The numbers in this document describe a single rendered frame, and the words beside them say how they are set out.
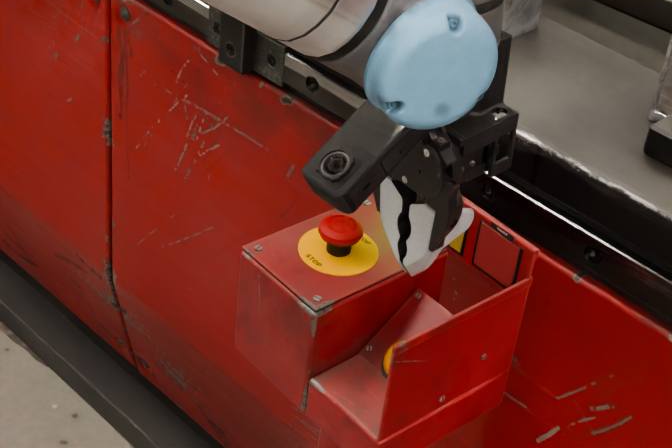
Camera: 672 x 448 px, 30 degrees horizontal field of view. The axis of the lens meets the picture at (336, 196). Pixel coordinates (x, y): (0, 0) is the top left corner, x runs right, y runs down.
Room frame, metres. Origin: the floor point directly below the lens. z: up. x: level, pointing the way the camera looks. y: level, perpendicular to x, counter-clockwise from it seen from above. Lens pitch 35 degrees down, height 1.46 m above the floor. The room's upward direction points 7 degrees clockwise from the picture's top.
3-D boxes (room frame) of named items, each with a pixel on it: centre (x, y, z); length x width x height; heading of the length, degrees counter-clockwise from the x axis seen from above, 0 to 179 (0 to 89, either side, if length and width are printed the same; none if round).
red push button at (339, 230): (0.89, -0.01, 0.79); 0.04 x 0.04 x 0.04
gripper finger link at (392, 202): (0.83, -0.07, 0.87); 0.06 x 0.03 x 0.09; 134
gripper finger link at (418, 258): (0.81, -0.09, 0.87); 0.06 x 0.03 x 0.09; 134
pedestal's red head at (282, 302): (0.86, -0.05, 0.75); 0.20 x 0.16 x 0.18; 44
